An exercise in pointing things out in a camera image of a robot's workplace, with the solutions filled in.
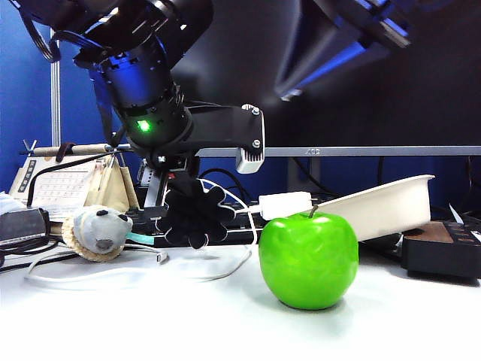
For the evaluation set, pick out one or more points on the aluminium partition post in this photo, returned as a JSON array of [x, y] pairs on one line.
[[55, 97]]

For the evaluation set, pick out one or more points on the black rectangular case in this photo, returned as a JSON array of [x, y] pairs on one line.
[[22, 225]]

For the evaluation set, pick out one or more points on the grey and black octopus plush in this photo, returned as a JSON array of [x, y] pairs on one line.
[[195, 214]]

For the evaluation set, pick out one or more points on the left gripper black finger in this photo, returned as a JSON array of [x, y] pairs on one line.
[[155, 195]]

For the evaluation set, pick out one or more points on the white paper tray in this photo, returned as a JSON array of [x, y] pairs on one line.
[[383, 210]]

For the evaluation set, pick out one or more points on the black computer monitor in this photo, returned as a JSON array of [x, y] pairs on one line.
[[413, 113]]

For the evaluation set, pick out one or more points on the grey monitor stand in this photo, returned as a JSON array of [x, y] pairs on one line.
[[300, 176]]

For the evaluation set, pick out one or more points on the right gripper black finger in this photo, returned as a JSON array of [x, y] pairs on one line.
[[338, 64], [315, 52]]

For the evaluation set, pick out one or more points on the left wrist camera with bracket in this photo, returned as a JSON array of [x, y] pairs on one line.
[[233, 128]]

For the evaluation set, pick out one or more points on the grey seal plush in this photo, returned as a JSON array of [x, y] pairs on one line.
[[97, 229]]

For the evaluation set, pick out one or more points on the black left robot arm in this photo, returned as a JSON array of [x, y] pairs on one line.
[[143, 86]]

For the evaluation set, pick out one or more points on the green apple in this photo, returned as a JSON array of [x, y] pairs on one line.
[[308, 263]]

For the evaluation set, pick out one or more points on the white paper sheet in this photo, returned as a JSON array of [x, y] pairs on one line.
[[455, 215]]

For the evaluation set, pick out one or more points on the white tissue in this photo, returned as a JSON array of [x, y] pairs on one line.
[[9, 203]]

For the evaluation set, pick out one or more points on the white charger adapter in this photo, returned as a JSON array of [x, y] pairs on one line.
[[282, 205]]

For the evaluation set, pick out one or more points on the black box with wooden top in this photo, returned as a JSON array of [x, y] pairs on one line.
[[439, 255]]

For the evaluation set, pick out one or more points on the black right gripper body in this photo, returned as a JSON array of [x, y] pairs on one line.
[[376, 19]]

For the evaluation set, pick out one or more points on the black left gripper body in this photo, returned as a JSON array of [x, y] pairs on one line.
[[169, 165]]

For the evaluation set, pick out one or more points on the beige desk calendar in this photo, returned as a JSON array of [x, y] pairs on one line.
[[60, 184]]

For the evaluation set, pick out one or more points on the black keyboard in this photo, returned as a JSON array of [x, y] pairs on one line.
[[244, 229]]

